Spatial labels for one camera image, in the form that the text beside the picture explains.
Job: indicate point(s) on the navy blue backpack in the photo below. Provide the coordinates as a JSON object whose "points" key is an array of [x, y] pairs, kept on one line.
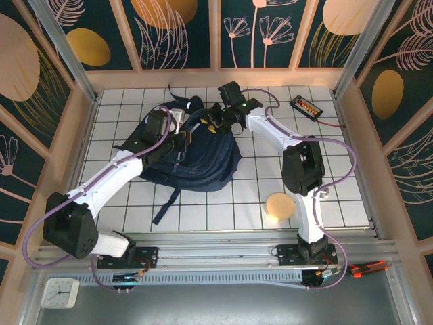
{"points": [[203, 162]]}

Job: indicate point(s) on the round beige disc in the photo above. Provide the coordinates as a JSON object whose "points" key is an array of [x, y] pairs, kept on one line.
{"points": [[279, 206]]}

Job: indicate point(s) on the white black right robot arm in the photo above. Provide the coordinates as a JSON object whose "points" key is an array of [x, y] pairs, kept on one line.
{"points": [[270, 128]]}

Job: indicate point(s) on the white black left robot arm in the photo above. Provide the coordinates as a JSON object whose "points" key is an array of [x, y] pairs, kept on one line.
{"points": [[111, 176]]}

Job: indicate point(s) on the black charger board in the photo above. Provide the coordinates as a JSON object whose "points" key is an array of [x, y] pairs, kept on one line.
{"points": [[306, 106]]}

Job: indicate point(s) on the white square clock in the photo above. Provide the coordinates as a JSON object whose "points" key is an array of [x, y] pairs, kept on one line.
{"points": [[60, 292]]}

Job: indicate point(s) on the orange black hand tool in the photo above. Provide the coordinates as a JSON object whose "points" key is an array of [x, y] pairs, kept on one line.
{"points": [[368, 269]]}

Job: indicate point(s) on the aluminium mounting rail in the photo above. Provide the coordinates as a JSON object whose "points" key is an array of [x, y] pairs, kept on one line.
{"points": [[220, 252]]}

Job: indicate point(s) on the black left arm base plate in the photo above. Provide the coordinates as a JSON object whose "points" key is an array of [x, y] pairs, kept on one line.
{"points": [[149, 257]]}

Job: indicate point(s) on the aluminium frame post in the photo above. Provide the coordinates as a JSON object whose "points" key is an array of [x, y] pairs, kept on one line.
{"points": [[61, 44], [362, 44]]}

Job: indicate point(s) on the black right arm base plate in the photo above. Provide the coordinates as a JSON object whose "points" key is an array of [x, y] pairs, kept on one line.
{"points": [[287, 254]]}

